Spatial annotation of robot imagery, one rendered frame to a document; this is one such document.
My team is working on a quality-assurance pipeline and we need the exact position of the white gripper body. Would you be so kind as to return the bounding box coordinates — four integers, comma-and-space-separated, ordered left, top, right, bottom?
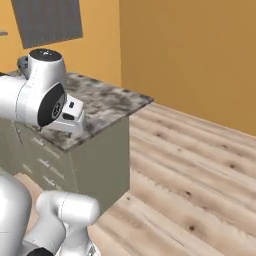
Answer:
41, 111, 87, 139

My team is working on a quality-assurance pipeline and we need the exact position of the grey stand mixer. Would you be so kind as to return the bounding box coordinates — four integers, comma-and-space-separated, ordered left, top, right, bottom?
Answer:
16, 55, 31, 73

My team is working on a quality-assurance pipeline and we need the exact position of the grey-green drawer front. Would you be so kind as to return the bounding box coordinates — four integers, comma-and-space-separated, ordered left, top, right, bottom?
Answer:
33, 168, 80, 194
14, 125, 74, 169
20, 148, 76, 186

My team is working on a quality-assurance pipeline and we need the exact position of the grey-green island cabinet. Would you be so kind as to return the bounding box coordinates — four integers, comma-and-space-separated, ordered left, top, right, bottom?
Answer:
0, 114, 131, 215

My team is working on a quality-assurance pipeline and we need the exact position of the pale drawer handle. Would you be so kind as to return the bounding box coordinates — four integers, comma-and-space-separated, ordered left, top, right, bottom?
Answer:
32, 137, 47, 147

